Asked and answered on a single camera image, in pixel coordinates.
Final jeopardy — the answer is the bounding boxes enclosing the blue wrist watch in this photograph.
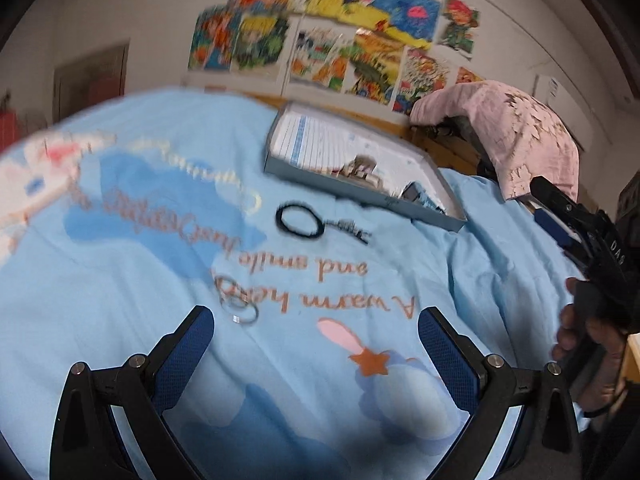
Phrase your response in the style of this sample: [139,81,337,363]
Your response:
[399,181,447,214]

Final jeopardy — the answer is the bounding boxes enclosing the grey shallow cardboard box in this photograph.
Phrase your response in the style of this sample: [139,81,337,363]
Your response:
[263,101,469,234]

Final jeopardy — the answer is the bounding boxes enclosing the dark beaded keychain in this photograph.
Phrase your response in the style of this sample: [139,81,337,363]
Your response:
[322,217,374,247]

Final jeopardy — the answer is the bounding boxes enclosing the red checked cloth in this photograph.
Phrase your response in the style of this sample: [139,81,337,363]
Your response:
[0,107,22,148]

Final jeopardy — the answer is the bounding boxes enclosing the person's right hand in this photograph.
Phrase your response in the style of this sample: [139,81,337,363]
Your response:
[551,277,627,417]

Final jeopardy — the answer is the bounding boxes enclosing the black hair tie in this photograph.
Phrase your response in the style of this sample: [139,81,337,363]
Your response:
[275,202,327,241]

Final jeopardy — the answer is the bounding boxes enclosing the pink floral cloth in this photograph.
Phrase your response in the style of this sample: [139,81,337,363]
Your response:
[410,80,582,202]

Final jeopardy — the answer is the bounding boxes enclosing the dark bundle under cloth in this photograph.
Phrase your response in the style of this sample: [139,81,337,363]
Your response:
[424,114,482,147]

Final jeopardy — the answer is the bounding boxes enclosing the silver bangle rings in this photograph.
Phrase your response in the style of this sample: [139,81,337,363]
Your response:
[214,274,260,327]

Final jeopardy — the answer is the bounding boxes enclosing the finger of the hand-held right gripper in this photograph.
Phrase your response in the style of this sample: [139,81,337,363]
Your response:
[529,176,603,235]
[531,206,590,267]

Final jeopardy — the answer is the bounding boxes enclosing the olive hanging garment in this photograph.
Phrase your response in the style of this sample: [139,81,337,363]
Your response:
[616,172,640,223]

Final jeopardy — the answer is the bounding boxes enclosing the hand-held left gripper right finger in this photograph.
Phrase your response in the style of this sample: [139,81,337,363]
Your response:
[417,306,583,480]

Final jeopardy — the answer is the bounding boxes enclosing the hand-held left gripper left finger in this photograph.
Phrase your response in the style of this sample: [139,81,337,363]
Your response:
[50,305,215,480]

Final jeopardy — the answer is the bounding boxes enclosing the white air conditioner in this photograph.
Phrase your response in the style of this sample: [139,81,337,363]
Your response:
[532,73,594,152]

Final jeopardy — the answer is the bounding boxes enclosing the beige hair claw clip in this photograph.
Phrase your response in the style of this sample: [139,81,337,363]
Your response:
[339,155,382,187]

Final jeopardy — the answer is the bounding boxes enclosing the group of colourful wall drawings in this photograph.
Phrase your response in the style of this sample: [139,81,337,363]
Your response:
[187,0,485,117]

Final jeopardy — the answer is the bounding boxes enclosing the brown framed door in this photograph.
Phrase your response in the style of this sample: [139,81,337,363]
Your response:
[52,42,132,117]

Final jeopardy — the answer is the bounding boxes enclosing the blue printed blanket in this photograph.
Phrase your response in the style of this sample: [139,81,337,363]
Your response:
[0,87,592,480]

